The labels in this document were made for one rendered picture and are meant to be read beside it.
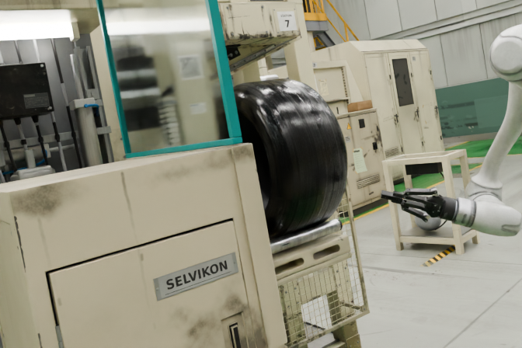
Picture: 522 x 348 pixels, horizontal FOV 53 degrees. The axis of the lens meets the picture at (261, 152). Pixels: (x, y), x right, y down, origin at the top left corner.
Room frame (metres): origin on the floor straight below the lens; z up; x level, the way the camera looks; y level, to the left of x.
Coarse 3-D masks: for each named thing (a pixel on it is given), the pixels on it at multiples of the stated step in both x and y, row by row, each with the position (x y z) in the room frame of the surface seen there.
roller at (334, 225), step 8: (320, 224) 1.78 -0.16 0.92; (328, 224) 1.79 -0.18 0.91; (336, 224) 1.80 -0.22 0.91; (296, 232) 1.72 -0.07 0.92; (304, 232) 1.73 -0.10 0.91; (312, 232) 1.74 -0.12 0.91; (320, 232) 1.76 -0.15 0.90; (328, 232) 1.78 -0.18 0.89; (272, 240) 1.67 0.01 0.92; (280, 240) 1.67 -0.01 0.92; (288, 240) 1.68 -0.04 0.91; (296, 240) 1.70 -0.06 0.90; (304, 240) 1.72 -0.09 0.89; (272, 248) 1.64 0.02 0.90; (280, 248) 1.66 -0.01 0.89; (288, 248) 1.69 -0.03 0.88
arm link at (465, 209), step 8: (456, 200) 1.71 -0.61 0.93; (464, 200) 1.68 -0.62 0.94; (472, 200) 1.69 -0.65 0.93; (456, 208) 1.67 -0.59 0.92; (464, 208) 1.66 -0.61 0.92; (472, 208) 1.66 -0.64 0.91; (456, 216) 1.67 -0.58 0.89; (464, 216) 1.66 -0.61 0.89; (472, 216) 1.65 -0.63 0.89; (464, 224) 1.68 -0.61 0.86
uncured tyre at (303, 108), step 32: (256, 96) 1.69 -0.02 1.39; (288, 96) 1.70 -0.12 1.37; (320, 96) 1.76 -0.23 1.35; (256, 128) 1.66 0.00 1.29; (288, 128) 1.61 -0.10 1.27; (320, 128) 1.66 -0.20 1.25; (256, 160) 2.14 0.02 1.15; (288, 160) 1.59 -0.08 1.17; (320, 160) 1.64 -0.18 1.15; (288, 192) 1.61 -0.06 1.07; (320, 192) 1.66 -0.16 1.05; (288, 224) 1.67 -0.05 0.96
